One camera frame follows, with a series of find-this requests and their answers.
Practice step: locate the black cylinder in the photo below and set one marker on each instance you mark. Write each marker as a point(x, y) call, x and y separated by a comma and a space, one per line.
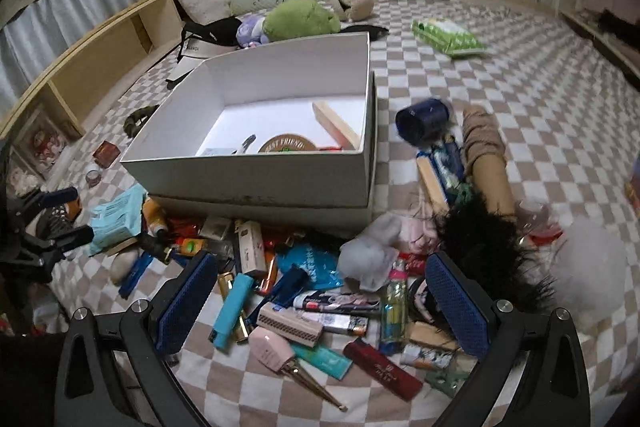
point(152, 247)

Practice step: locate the blue white tube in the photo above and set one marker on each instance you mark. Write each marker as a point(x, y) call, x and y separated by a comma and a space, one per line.
point(447, 167)

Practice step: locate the light wooden stick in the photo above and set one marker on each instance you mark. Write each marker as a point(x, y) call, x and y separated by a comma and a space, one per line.
point(337, 124)

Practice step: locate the clear display box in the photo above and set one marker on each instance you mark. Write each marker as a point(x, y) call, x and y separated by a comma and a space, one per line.
point(42, 142)

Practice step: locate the blue foil packet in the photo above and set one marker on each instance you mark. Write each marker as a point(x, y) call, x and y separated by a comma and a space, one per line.
point(310, 264)

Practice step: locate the smooth beige stone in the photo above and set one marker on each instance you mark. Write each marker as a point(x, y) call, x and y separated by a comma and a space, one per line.
point(125, 267)

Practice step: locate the black visor cap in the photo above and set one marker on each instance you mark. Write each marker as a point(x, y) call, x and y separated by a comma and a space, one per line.
point(210, 32)

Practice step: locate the dark red flat case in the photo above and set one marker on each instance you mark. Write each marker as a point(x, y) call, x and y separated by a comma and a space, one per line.
point(382, 369)

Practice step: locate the beige ridged box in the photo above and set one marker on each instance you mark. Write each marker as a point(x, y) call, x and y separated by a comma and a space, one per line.
point(290, 324)

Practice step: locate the brown fur headband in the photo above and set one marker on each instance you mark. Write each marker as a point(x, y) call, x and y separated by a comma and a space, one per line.
point(140, 119)

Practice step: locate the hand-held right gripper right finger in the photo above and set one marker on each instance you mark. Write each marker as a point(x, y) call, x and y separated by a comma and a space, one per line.
point(455, 302)

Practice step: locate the orange tube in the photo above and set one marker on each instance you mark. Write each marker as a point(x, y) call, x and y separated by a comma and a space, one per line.
point(154, 217)

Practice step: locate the white fluffy ball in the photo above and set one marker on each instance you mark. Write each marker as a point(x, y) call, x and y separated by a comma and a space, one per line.
point(590, 272)

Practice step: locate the printed tube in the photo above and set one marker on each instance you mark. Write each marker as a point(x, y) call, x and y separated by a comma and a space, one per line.
point(335, 301)

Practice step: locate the beige plush toy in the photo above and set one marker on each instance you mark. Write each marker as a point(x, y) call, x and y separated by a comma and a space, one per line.
point(357, 7)

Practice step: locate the orange leather wallet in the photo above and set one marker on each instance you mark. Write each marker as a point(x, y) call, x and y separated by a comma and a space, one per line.
point(72, 209)

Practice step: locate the wooden bar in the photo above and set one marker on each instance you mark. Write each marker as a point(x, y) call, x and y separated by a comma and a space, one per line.
point(432, 182)

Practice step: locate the wooden block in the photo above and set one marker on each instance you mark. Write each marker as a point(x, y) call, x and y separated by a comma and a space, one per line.
point(122, 245)

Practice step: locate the clear glass red base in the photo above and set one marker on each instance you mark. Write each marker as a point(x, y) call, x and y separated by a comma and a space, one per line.
point(542, 227)

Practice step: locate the green plush toy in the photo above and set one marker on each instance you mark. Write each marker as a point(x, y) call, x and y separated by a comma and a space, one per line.
point(300, 19)

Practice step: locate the black cloth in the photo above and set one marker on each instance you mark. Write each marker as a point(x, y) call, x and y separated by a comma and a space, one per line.
point(365, 32)

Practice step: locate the round frog coaster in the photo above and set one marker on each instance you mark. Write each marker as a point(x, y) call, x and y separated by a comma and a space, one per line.
point(287, 144)

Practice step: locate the cyan lighter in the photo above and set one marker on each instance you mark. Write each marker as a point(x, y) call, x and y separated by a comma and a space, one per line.
point(232, 312)

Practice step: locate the pile of clothes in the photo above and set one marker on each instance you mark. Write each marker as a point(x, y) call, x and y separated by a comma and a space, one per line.
point(610, 2)

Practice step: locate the purple plush toy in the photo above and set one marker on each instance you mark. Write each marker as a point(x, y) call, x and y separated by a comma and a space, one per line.
point(252, 32)

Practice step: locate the green wet wipes pack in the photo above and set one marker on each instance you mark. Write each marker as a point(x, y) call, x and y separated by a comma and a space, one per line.
point(447, 37)

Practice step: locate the grey curtain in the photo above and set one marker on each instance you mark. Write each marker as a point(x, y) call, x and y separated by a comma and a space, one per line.
point(75, 17)

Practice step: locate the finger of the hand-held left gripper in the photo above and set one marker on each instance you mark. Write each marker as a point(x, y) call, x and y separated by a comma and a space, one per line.
point(60, 197)
point(70, 238)

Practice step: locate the pink cloth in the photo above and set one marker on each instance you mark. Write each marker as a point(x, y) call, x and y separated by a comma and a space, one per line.
point(417, 229)

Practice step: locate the wooden bedside shelf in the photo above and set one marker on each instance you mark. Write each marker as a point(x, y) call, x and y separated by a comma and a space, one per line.
point(100, 62)

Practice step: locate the pink case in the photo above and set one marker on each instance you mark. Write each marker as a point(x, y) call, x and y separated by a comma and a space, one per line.
point(270, 346)

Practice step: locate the white cigarette box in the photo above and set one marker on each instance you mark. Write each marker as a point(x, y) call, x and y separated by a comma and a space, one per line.
point(250, 247)

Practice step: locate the teal packet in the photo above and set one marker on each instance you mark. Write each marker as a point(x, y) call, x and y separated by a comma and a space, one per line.
point(322, 359)

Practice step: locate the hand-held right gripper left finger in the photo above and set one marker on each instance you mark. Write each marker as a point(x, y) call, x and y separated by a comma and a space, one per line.
point(187, 302)

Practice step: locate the beige paper bag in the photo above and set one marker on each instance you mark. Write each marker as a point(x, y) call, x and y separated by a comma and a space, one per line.
point(192, 57)

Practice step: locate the black feather duster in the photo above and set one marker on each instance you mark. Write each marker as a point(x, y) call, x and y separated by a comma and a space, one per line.
point(480, 247)

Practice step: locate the dark red box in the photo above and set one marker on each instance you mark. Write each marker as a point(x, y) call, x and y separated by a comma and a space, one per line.
point(106, 154)

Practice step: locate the gold stick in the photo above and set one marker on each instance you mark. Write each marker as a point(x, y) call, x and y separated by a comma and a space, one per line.
point(315, 384)

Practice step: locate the silver orange lighter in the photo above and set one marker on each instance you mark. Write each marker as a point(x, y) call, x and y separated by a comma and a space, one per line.
point(335, 323)

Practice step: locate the white box lid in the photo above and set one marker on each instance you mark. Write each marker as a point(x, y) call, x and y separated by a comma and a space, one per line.
point(260, 213)

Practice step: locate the tape roll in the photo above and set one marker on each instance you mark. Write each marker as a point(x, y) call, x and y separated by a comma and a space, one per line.
point(93, 178)

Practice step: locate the light blue mask packet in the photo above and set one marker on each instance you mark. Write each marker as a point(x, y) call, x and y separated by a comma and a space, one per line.
point(120, 219)

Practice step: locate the dark blue cup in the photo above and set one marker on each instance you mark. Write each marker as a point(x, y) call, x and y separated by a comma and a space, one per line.
point(422, 119)

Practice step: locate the white cardboard box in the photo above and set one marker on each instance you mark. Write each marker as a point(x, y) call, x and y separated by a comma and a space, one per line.
point(280, 72)

